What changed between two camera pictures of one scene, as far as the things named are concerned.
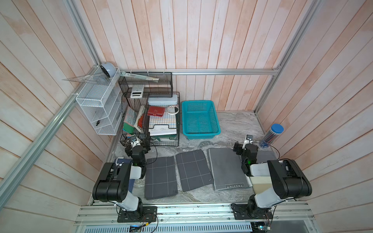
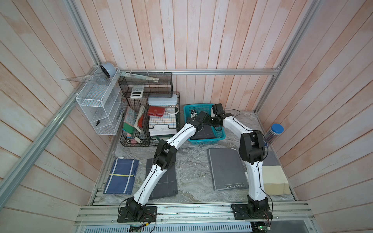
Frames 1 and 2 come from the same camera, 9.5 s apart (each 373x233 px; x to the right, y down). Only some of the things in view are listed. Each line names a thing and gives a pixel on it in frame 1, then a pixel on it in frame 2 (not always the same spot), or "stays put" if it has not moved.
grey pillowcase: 226,169 stays put
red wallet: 156,111 stays put
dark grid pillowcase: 160,177 stays put
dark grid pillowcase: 194,170 → 207,132
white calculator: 137,91 stays put
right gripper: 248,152 → 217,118
